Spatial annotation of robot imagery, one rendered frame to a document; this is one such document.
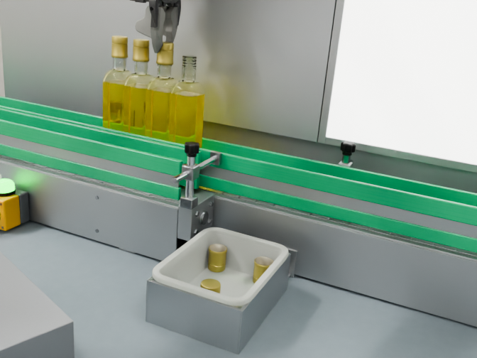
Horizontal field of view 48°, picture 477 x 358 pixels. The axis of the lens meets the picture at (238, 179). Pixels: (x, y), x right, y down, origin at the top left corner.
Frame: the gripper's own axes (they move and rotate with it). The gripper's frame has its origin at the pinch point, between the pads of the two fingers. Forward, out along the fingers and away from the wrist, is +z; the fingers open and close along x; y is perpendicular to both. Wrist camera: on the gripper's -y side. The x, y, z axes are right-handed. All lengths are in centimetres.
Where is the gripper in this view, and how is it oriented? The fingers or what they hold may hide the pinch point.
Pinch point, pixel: (165, 46)
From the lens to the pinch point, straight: 115.9
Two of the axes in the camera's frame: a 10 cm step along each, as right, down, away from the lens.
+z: -0.8, 9.4, 3.4
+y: -9.1, -2.1, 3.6
